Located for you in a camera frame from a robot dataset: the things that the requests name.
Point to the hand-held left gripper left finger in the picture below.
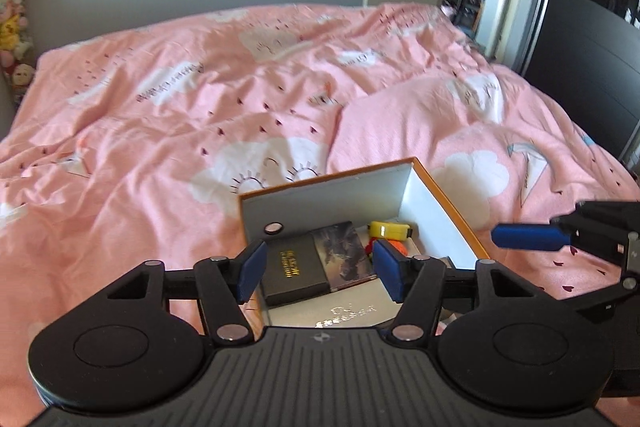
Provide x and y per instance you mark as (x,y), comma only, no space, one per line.
(252,269)

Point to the orange knitted ball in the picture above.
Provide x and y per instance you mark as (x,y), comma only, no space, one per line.
(397,247)

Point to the dark wardrobe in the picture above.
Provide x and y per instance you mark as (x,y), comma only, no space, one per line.
(590,47)

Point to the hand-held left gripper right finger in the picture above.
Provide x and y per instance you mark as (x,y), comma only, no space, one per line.
(387,267)

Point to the tube of plush toys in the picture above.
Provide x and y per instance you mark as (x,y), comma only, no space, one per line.
(15,22)

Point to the pink printed blanket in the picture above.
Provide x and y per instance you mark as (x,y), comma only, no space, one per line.
(150,132)

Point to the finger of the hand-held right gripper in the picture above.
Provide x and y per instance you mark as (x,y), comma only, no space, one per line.
(600,302)
(525,237)

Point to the dark grey box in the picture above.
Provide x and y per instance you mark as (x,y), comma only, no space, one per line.
(295,267)

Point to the dark picture booklet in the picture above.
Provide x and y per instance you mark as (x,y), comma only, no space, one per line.
(340,252)

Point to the yellow plastic container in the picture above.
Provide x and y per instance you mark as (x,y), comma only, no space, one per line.
(390,230)

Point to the orange cardboard box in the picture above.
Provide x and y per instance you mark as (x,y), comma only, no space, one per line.
(330,202)

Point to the white glasses case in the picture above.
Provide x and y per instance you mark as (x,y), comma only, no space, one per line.
(340,307)

